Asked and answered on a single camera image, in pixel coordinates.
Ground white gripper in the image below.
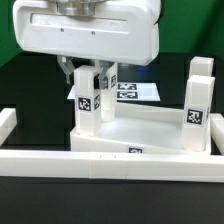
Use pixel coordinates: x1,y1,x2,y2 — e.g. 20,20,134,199
13,0,161,89

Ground white desk top tray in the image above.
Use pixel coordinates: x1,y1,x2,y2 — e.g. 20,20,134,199
70,103,211,155

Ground white left fence block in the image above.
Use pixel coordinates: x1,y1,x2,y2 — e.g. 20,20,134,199
0,108,17,146

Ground white fence block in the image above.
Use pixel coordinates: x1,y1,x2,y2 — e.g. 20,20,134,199
210,113,224,156
0,108,17,146

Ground white right fence block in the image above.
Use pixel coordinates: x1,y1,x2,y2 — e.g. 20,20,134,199
210,113,224,156

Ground white front fence bar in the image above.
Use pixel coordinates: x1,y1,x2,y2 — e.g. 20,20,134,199
0,150,224,183

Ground white marker base plate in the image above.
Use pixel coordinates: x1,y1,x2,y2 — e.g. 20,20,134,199
67,81,162,102

